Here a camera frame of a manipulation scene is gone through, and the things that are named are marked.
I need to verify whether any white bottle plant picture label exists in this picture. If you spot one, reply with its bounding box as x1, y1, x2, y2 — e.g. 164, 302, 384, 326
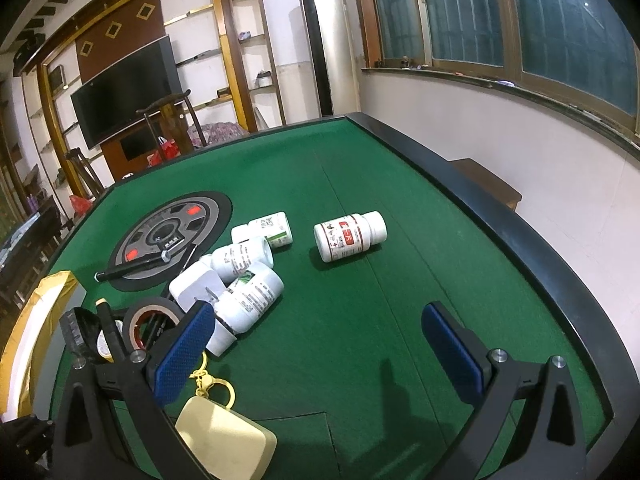
206, 262, 284, 356

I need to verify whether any black marker pen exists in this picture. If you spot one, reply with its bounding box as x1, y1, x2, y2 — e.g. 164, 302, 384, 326
94, 250, 170, 283

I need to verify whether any black tape roll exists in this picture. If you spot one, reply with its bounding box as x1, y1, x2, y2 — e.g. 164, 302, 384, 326
122, 297, 184, 353

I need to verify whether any white power adapter plug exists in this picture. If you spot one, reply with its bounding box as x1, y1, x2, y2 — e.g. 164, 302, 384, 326
169, 260, 227, 312

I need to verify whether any cream yellow case with keyring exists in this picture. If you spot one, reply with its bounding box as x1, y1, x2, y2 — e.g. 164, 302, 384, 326
176, 354, 278, 480

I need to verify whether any middle white pill bottle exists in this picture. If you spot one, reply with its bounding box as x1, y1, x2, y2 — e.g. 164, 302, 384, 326
200, 237, 273, 284

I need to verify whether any gold rimmed white tray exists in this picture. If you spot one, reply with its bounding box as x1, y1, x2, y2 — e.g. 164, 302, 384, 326
1, 271, 86, 422

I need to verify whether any green label white pill bottle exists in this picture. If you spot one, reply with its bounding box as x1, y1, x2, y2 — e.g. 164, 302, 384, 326
231, 211, 293, 249

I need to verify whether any brown wooden stool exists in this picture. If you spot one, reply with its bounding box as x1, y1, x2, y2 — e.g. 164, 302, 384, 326
450, 158, 522, 210

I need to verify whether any red label white pill bottle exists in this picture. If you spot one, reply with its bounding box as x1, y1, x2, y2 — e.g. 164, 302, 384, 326
314, 211, 387, 263

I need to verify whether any red plastic bag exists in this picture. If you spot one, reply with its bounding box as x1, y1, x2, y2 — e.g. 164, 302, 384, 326
146, 136, 180, 167

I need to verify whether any dark wooden chair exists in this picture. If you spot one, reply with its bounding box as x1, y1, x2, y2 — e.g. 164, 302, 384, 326
136, 89, 208, 160

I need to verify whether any black flat screen television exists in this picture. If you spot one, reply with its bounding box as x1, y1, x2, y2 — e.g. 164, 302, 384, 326
70, 36, 182, 148

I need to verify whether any window with green glass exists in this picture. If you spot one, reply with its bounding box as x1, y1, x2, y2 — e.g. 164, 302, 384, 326
356, 0, 639, 144

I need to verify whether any silver tower air conditioner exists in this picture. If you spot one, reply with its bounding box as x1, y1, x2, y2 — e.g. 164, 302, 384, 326
299, 0, 360, 117

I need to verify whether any wooden wall shelf unit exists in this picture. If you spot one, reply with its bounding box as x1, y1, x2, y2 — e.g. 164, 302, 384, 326
17, 0, 284, 210

